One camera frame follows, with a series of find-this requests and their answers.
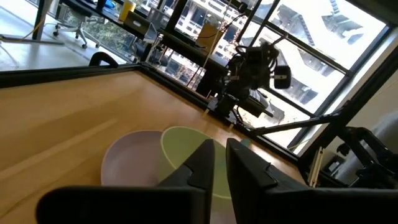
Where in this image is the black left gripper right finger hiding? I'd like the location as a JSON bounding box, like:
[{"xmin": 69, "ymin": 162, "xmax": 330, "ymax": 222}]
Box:
[{"xmin": 225, "ymin": 138, "xmax": 398, "ymax": 224}]

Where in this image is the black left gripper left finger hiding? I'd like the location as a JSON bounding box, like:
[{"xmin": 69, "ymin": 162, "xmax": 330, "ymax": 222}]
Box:
[{"xmin": 35, "ymin": 138, "xmax": 216, "ymax": 224}]

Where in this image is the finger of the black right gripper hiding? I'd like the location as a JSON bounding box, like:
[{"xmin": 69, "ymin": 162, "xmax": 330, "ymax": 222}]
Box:
[
  {"xmin": 282, "ymin": 65, "xmax": 293, "ymax": 90},
  {"xmin": 273, "ymin": 65, "xmax": 284, "ymax": 90}
]

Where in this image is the light green bowl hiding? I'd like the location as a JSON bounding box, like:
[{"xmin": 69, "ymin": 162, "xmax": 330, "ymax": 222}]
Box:
[{"xmin": 156, "ymin": 125, "xmax": 244, "ymax": 224}]

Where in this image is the lilac round plate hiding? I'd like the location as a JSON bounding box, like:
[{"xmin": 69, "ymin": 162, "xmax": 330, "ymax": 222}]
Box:
[{"xmin": 99, "ymin": 129, "xmax": 166, "ymax": 187}]

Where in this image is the brown cardboard box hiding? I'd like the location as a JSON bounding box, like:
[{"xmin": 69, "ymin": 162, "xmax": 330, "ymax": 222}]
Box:
[{"xmin": 195, "ymin": 22, "xmax": 226, "ymax": 54}]

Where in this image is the black side desk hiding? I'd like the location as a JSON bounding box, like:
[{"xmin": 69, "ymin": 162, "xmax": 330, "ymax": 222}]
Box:
[{"xmin": 156, "ymin": 27, "xmax": 275, "ymax": 118}]

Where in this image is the black round pole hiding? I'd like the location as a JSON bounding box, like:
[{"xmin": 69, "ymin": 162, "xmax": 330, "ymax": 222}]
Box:
[{"xmin": 164, "ymin": 0, "xmax": 188, "ymax": 33}]

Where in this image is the grey open laptop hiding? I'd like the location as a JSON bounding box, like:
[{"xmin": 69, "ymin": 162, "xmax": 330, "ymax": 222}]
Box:
[{"xmin": 123, "ymin": 10, "xmax": 160, "ymax": 44}]

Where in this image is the yellow drinking cup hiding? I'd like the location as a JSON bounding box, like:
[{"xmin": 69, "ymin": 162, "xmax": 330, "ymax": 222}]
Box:
[{"xmin": 118, "ymin": 0, "xmax": 137, "ymax": 22}]

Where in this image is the black arched clip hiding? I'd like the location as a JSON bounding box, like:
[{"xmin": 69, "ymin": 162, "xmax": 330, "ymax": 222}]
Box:
[{"xmin": 88, "ymin": 51, "xmax": 119, "ymax": 69}]

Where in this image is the long black office desk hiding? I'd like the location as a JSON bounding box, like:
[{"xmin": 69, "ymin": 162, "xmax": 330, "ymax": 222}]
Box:
[{"xmin": 61, "ymin": 0, "xmax": 160, "ymax": 35}]

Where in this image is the white office chair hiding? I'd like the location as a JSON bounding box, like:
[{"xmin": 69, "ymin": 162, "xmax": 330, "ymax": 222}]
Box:
[{"xmin": 52, "ymin": 11, "xmax": 101, "ymax": 50}]

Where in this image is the dark stand pole with base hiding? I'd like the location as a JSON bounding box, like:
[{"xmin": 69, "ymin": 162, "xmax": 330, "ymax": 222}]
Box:
[{"xmin": 0, "ymin": 0, "xmax": 65, "ymax": 46}]

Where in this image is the black window frame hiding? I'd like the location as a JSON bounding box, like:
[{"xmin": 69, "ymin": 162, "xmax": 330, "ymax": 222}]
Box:
[{"xmin": 174, "ymin": 0, "xmax": 398, "ymax": 151}]

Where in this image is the thin white cable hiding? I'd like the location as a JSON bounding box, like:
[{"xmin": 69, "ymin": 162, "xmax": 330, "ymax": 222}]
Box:
[{"xmin": 185, "ymin": 0, "xmax": 233, "ymax": 90}]

